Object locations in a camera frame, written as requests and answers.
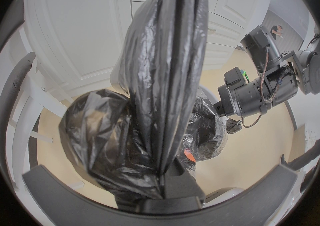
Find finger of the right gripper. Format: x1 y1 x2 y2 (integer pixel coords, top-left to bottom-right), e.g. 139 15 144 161
212 101 227 117

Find white wardrobe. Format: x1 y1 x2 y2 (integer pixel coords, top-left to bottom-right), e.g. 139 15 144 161
24 0 273 100

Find white trash bin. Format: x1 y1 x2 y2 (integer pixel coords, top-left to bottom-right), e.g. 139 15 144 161
197 86 220 107

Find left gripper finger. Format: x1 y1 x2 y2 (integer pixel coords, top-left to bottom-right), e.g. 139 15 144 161
162 158 206 205

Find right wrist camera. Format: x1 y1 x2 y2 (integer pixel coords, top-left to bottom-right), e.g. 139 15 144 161
223 67 248 88

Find white chair grey cushions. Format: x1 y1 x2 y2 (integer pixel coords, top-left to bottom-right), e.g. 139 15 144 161
0 0 87 192

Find black plastic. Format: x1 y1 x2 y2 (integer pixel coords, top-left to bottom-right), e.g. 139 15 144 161
224 118 243 135

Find person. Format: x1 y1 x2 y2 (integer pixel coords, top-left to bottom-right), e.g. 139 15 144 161
271 25 285 41

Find black plastic bag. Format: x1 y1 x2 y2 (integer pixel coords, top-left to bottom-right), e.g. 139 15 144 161
59 0 228 210

